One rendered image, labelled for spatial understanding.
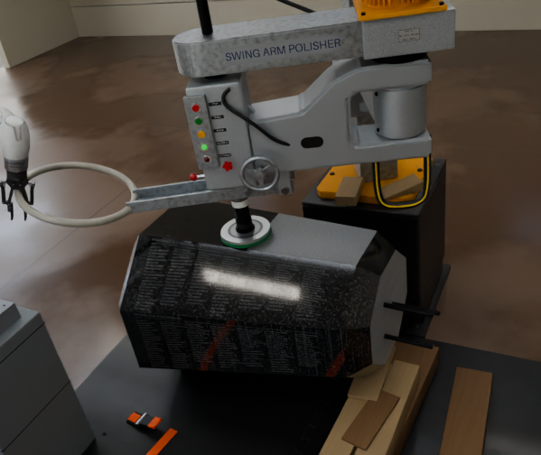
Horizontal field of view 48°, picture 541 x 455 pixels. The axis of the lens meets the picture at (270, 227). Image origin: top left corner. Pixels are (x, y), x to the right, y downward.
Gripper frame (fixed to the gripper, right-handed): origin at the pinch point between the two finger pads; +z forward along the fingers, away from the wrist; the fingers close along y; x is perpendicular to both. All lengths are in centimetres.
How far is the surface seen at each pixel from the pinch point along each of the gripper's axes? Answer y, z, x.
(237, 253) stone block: 88, 0, -26
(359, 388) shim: 142, 44, -63
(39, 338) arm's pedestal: 9, 42, -30
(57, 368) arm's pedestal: 16, 60, -30
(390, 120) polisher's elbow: 131, -69, -38
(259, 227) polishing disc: 97, -9, -19
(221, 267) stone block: 82, 8, -26
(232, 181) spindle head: 80, -34, -26
